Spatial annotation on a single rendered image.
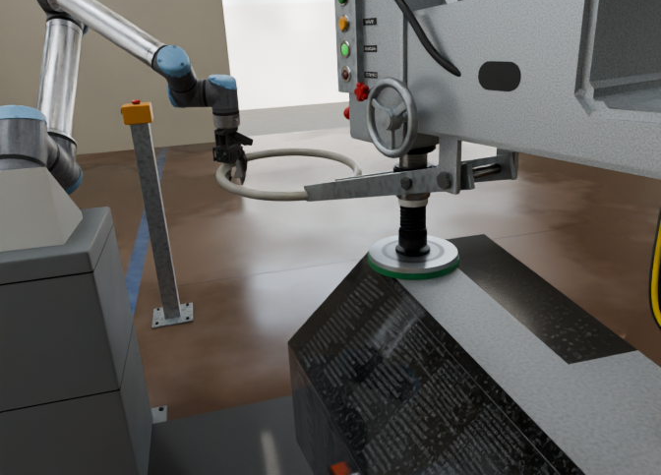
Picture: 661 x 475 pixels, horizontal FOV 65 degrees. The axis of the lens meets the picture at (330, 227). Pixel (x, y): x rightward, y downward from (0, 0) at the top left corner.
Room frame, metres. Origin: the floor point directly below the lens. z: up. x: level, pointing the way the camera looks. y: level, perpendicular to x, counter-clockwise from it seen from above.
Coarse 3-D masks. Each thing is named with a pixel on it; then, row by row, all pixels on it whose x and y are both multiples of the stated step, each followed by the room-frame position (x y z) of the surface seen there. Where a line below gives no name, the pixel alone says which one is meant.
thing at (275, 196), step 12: (252, 156) 1.89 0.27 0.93; (264, 156) 1.92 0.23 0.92; (324, 156) 1.91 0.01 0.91; (336, 156) 1.87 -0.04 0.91; (228, 168) 1.77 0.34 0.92; (360, 168) 1.72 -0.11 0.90; (216, 180) 1.65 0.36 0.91; (228, 180) 1.61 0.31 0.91; (240, 192) 1.53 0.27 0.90; (252, 192) 1.51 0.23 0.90; (264, 192) 1.50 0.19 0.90; (276, 192) 1.50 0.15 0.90; (288, 192) 1.50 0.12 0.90; (300, 192) 1.50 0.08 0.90
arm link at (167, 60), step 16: (48, 0) 1.85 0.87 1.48; (64, 0) 1.83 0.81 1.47; (80, 0) 1.81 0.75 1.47; (80, 16) 1.81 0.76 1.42; (96, 16) 1.78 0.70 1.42; (112, 16) 1.78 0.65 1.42; (112, 32) 1.75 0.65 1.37; (128, 32) 1.73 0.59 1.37; (144, 32) 1.74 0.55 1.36; (128, 48) 1.73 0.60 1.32; (144, 48) 1.70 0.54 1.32; (160, 48) 1.69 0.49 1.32; (176, 48) 1.68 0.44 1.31; (160, 64) 1.64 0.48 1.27; (176, 64) 1.64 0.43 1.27; (176, 80) 1.67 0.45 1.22; (192, 80) 1.71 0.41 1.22
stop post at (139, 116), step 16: (128, 112) 2.34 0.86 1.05; (144, 112) 2.36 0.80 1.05; (144, 128) 2.37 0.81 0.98; (144, 144) 2.37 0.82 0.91; (144, 160) 2.37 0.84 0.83; (144, 176) 2.36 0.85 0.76; (144, 192) 2.36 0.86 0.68; (160, 192) 2.43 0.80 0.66; (160, 208) 2.38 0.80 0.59; (160, 224) 2.37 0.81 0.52; (160, 240) 2.37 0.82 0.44; (160, 256) 2.37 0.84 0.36; (160, 272) 2.36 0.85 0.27; (160, 288) 2.36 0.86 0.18; (176, 288) 2.41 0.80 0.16; (176, 304) 2.38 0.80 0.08; (192, 304) 2.51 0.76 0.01; (160, 320) 2.35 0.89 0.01; (176, 320) 2.34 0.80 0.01; (192, 320) 2.34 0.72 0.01
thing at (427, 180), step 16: (464, 160) 1.10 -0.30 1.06; (480, 160) 1.06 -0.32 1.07; (496, 160) 1.02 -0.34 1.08; (512, 160) 1.00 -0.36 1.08; (352, 176) 1.49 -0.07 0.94; (368, 176) 1.23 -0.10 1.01; (384, 176) 1.17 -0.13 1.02; (400, 176) 1.11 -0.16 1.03; (416, 176) 1.07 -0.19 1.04; (432, 176) 1.02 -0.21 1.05; (448, 176) 0.94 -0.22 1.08; (464, 176) 0.95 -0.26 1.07; (480, 176) 0.99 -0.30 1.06; (496, 176) 1.02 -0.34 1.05; (512, 176) 0.99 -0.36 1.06; (320, 192) 1.43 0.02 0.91; (336, 192) 1.35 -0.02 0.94; (352, 192) 1.28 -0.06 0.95; (368, 192) 1.22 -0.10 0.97; (384, 192) 1.17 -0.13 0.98; (400, 192) 1.11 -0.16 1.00; (416, 192) 1.07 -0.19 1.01; (432, 192) 1.02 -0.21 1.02
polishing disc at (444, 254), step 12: (384, 240) 1.24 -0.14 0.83; (396, 240) 1.24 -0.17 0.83; (432, 240) 1.23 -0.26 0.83; (444, 240) 1.22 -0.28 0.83; (372, 252) 1.17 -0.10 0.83; (384, 252) 1.17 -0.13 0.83; (432, 252) 1.15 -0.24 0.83; (444, 252) 1.15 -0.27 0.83; (456, 252) 1.14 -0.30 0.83; (384, 264) 1.10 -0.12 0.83; (396, 264) 1.09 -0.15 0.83; (408, 264) 1.09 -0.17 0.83; (420, 264) 1.09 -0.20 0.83; (432, 264) 1.08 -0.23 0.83; (444, 264) 1.08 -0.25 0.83
